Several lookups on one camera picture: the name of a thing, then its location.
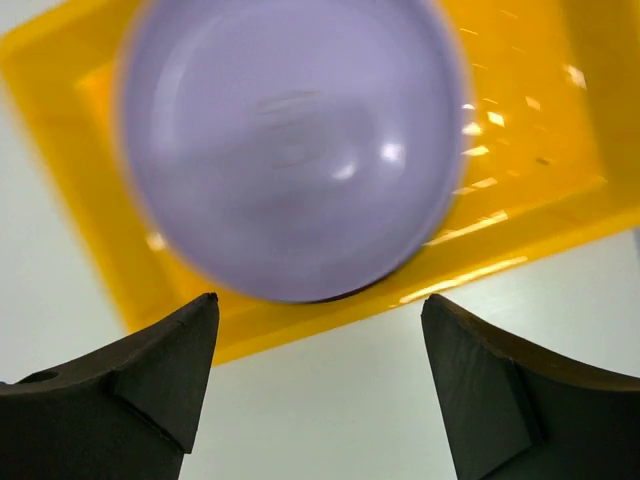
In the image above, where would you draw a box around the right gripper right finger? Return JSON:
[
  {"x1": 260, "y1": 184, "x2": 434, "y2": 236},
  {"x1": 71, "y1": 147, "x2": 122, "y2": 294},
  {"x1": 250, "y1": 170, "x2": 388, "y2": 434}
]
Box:
[{"x1": 421, "y1": 294, "x2": 639, "y2": 479}]

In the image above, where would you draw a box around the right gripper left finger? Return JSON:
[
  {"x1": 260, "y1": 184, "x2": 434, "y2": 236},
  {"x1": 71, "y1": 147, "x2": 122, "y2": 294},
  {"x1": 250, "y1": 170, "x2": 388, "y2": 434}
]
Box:
[{"x1": 1, "y1": 293, "x2": 219, "y2": 479}]

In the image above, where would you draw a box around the purple plastic plate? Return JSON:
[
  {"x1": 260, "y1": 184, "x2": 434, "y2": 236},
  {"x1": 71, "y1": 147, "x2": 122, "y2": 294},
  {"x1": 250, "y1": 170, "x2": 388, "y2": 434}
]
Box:
[{"x1": 115, "y1": 1, "x2": 468, "y2": 303}]

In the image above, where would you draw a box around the yellow plastic bin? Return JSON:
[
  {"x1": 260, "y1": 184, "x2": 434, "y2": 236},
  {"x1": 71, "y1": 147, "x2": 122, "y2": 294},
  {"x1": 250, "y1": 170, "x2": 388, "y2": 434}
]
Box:
[{"x1": 1, "y1": 1, "x2": 639, "y2": 364}]

